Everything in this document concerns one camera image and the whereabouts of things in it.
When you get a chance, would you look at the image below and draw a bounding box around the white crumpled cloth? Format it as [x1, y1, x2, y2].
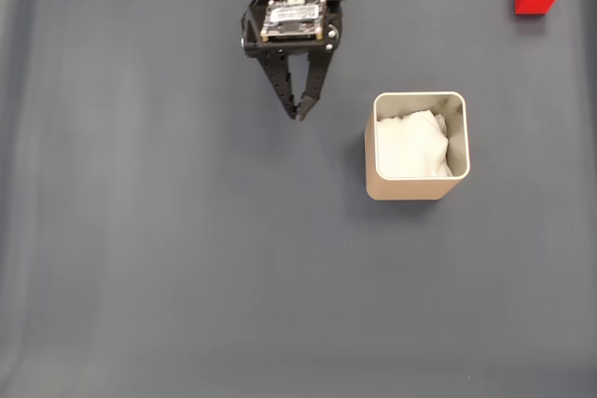
[376, 108, 453, 179]

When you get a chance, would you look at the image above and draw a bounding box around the beige square box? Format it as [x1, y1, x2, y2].
[364, 91, 471, 202]

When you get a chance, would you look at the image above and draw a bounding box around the camera circuit board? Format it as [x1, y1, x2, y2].
[259, 0, 326, 43]

